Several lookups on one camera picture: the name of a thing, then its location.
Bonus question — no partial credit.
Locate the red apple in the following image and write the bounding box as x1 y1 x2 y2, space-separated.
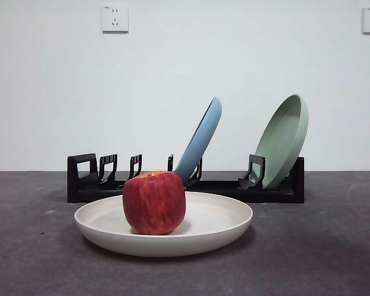
122 170 186 236

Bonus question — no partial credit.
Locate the cream yellow plate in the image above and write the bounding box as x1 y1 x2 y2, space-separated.
74 191 254 258

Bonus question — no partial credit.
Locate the blue plate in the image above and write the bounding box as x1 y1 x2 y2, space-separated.
174 96 223 183

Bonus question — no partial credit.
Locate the black plate rack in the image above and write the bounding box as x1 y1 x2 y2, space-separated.
67 153 305 204

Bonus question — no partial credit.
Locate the pale green plate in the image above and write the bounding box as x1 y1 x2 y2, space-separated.
253 94 309 190

